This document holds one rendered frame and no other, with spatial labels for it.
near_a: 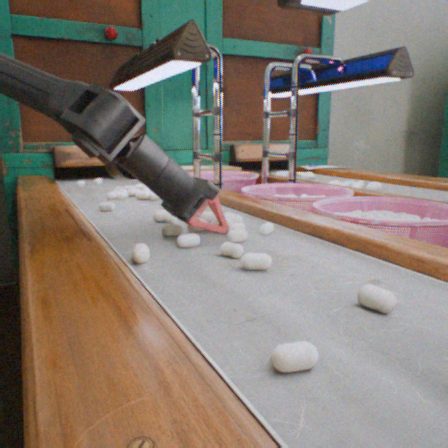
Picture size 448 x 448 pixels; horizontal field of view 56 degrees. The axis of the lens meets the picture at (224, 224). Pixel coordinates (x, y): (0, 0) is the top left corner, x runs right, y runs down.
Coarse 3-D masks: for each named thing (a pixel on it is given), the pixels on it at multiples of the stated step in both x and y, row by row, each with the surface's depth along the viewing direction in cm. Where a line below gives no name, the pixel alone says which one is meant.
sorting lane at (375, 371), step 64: (64, 192) 119; (128, 256) 56; (192, 256) 56; (320, 256) 56; (192, 320) 37; (256, 320) 37; (320, 320) 37; (384, 320) 37; (256, 384) 27; (320, 384) 27; (384, 384) 27
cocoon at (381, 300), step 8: (360, 288) 40; (368, 288) 39; (376, 288) 39; (360, 296) 39; (368, 296) 39; (376, 296) 38; (384, 296) 38; (392, 296) 38; (368, 304) 39; (376, 304) 38; (384, 304) 37; (392, 304) 37; (384, 312) 38
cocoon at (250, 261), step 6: (246, 258) 50; (252, 258) 50; (258, 258) 50; (264, 258) 50; (270, 258) 50; (246, 264) 50; (252, 264) 50; (258, 264) 50; (264, 264) 50; (270, 264) 50
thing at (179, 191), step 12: (168, 168) 60; (180, 168) 62; (156, 180) 60; (168, 180) 60; (180, 180) 61; (192, 180) 63; (204, 180) 62; (156, 192) 61; (168, 192) 61; (180, 192) 61; (192, 192) 62; (204, 192) 60; (168, 204) 63; (180, 204) 62; (192, 204) 60
